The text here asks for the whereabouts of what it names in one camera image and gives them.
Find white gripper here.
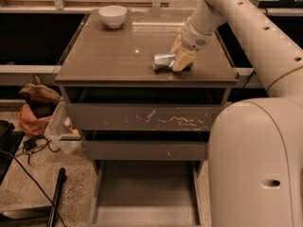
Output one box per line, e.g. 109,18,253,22
170,17,213,72

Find silver redbull can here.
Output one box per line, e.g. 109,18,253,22
152,53,176,71

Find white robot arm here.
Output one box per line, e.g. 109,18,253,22
181,0,303,227

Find grey drawer cabinet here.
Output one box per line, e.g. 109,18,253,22
54,9,239,227

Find grey top drawer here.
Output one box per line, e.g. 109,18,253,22
66,87,226,131

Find grey drawer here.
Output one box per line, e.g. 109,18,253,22
66,87,226,131
88,161,205,227
82,131,209,161

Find grey middle drawer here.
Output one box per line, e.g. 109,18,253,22
82,131,209,161

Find grey bottom drawer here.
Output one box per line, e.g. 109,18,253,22
88,161,205,227

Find white ceramic bowl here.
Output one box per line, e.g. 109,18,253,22
98,6,127,28

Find clear plastic container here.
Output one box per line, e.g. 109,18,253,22
45,101,81,154

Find brown cloth bag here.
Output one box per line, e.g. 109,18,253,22
19,75,61,118

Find orange cloth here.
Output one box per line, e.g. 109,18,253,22
18,103,51,136

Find black metal leg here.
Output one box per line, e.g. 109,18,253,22
46,167,65,227

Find black power adapter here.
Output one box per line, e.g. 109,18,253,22
23,138,37,150

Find black box left edge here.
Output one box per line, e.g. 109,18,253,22
0,120,25,184

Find black floor cable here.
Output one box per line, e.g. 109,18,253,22
0,149,67,227

